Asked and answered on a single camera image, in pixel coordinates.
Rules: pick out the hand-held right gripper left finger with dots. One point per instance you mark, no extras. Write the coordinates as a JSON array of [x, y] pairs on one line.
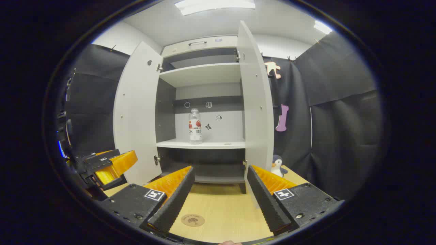
[[173, 200]]

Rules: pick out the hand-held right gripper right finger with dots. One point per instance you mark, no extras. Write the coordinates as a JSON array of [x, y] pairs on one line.
[[264, 200]]

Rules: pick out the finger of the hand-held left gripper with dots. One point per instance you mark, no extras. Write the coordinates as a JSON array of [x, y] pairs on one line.
[[105, 175], [102, 160]]

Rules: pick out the round brown coaster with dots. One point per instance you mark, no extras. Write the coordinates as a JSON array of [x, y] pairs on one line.
[[193, 220]]

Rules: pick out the light grey cabinet door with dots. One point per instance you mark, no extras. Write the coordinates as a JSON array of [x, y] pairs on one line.
[[136, 115], [255, 102]]

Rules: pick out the clear bottle with red label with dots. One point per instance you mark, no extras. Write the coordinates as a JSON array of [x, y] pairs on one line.
[[195, 127]]

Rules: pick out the light grey cabinet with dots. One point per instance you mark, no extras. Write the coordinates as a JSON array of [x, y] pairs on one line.
[[211, 90]]

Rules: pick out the penguin plush toy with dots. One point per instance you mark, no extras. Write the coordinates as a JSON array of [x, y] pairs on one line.
[[277, 166]]

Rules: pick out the computer screen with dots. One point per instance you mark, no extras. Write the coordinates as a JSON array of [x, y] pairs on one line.
[[60, 149]]

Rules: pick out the black backdrop cloth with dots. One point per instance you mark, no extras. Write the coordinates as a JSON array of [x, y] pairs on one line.
[[340, 136]]

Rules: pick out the small ceiling light panel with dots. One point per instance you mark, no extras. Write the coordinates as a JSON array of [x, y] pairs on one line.
[[322, 27]]

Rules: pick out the long ceiling light panel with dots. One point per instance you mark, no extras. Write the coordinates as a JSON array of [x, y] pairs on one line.
[[214, 6]]

